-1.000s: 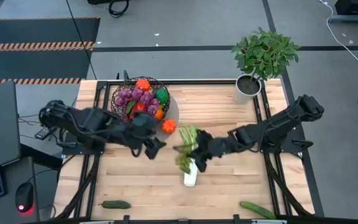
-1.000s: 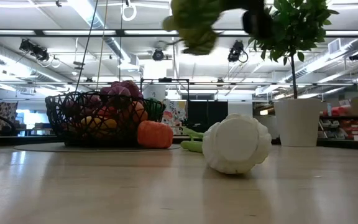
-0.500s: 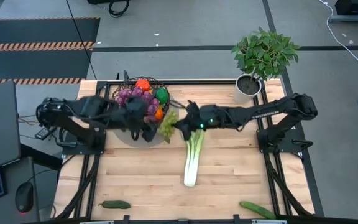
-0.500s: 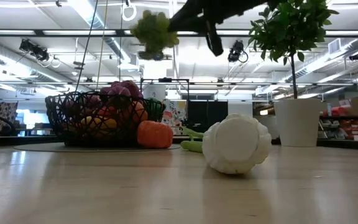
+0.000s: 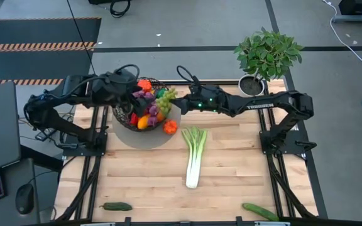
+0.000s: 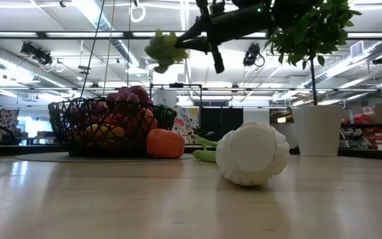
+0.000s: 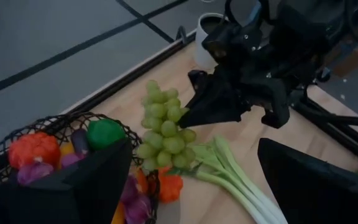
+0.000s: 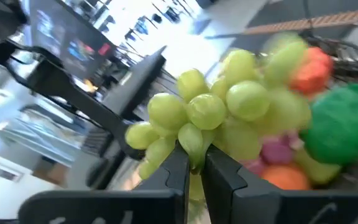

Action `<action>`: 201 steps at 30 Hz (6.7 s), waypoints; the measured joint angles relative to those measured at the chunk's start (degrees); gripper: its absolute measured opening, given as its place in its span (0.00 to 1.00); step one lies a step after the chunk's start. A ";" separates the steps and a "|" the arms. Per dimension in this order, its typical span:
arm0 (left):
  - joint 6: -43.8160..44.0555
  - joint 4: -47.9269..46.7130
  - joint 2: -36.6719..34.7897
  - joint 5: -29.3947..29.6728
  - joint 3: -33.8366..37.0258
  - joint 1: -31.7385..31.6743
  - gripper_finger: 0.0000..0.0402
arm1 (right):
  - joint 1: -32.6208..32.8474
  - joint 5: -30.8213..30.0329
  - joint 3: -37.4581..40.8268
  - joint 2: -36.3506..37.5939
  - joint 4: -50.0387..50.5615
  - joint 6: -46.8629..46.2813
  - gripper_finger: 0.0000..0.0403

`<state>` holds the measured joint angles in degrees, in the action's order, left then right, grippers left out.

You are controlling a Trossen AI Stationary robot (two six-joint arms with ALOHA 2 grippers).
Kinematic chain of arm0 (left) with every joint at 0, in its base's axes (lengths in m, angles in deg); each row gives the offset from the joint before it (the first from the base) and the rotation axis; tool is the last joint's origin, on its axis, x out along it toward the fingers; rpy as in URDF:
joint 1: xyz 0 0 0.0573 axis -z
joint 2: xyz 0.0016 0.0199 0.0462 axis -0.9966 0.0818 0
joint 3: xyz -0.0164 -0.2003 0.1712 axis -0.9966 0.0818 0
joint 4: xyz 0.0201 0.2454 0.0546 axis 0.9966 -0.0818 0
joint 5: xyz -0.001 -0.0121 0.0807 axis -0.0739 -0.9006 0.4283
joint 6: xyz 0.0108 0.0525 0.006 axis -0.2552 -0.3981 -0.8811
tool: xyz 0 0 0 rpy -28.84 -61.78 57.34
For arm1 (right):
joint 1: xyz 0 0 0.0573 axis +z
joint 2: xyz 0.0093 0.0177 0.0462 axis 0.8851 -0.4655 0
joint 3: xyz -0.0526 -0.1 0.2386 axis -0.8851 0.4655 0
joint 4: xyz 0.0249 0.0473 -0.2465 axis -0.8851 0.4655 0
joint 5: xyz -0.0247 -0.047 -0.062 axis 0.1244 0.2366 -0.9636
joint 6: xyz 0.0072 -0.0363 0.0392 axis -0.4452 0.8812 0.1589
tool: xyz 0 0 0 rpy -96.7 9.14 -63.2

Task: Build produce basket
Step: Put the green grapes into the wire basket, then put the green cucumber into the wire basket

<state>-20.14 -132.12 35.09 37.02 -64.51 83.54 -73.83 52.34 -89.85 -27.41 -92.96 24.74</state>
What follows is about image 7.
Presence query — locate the white cup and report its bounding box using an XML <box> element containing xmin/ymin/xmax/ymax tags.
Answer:
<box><xmin>194</xmin><ymin>12</ymin><xmax>229</xmax><ymax>72</ymax></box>

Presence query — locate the purple toy grape bunch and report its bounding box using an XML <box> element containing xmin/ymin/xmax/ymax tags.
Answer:
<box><xmin>16</xmin><ymin>151</ymin><xmax>154</xmax><ymax>224</ymax></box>

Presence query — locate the yellow toy fruit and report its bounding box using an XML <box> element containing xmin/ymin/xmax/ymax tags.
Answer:
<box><xmin>111</xmin><ymin>201</ymin><xmax>126</xmax><ymax>224</ymax></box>

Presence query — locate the red yellow toy mango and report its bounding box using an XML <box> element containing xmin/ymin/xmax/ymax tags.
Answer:
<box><xmin>59</xmin><ymin>142</ymin><xmax>75</xmax><ymax>157</ymax></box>

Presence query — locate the green toy bell pepper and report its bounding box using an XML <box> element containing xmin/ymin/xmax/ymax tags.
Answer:
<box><xmin>86</xmin><ymin>118</ymin><xmax>126</xmax><ymax>152</ymax></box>

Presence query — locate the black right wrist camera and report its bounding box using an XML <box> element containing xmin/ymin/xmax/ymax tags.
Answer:
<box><xmin>202</xmin><ymin>23</ymin><xmax>262</xmax><ymax>68</ymax></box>

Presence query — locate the orange toy bell pepper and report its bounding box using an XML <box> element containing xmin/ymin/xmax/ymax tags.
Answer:
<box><xmin>7</xmin><ymin>131</ymin><xmax>61</xmax><ymax>170</ymax></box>
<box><xmin>158</xmin><ymin>167</ymin><xmax>184</xmax><ymax>203</ymax></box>

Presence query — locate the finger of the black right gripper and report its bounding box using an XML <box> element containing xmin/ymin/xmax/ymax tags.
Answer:
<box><xmin>178</xmin><ymin>67</ymin><xmax>251</xmax><ymax>128</ymax></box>
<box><xmin>261</xmin><ymin>90</ymin><xmax>291</xmax><ymax>129</ymax></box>

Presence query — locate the dark purple toy eggplant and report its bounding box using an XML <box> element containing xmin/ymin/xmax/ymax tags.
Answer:
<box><xmin>71</xmin><ymin>128</ymin><xmax>89</xmax><ymax>154</ymax></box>

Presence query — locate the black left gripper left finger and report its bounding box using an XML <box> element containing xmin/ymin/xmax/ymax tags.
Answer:
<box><xmin>0</xmin><ymin>139</ymin><xmax>133</xmax><ymax>224</ymax></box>

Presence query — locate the black wire basket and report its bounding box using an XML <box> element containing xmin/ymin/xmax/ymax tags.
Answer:
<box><xmin>0</xmin><ymin>111</ymin><xmax>161</xmax><ymax>224</ymax></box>

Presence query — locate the green toy grape bunch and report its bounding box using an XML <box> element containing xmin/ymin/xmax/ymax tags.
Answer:
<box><xmin>136</xmin><ymin>80</ymin><xmax>198</xmax><ymax>172</ymax></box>

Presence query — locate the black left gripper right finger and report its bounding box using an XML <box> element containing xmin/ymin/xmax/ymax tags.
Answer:
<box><xmin>258</xmin><ymin>138</ymin><xmax>358</xmax><ymax>224</ymax></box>

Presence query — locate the orange toy fruit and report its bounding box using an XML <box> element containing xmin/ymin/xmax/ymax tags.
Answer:
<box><xmin>134</xmin><ymin>169</ymin><xmax>150</xmax><ymax>194</ymax></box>

